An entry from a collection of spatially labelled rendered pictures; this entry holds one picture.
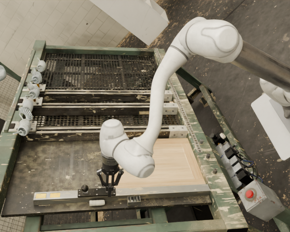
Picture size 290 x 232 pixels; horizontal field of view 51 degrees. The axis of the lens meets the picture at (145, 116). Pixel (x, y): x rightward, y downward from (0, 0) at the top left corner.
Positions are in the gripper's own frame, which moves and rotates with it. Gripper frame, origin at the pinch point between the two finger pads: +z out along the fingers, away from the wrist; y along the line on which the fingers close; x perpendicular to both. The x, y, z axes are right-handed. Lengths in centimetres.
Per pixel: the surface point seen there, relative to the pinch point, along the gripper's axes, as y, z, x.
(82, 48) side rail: -17, 10, 195
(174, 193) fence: 36.1, 12.0, 6.1
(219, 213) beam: 57, 12, -9
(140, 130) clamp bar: 24, 8, 57
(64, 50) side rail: -35, 12, 193
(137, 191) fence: 16.1, 11.7, 8.0
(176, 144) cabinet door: 47, 14, 48
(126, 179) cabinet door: 11.0, 14.0, 19.2
